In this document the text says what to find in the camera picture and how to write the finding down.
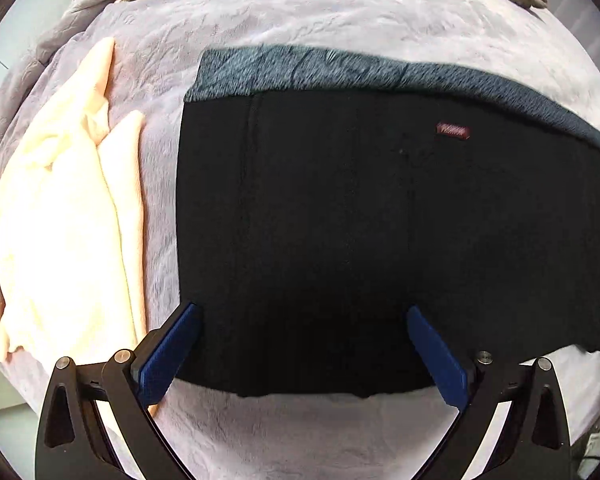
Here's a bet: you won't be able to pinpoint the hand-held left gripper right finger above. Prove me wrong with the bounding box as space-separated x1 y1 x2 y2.
406 304 572 480

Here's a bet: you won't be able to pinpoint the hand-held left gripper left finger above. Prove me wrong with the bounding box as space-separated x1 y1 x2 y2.
34 302 204 480

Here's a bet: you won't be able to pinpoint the black pants with patterned waistband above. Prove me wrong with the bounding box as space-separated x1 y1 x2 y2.
176 45 600 400

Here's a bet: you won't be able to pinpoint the peach shirt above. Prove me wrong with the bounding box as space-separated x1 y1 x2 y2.
0 36 161 418

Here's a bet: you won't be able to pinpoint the grey embossed blanket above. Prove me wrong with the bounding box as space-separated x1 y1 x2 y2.
0 0 600 480

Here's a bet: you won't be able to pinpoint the white wardrobe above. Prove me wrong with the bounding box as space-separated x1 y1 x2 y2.
0 0 83 91

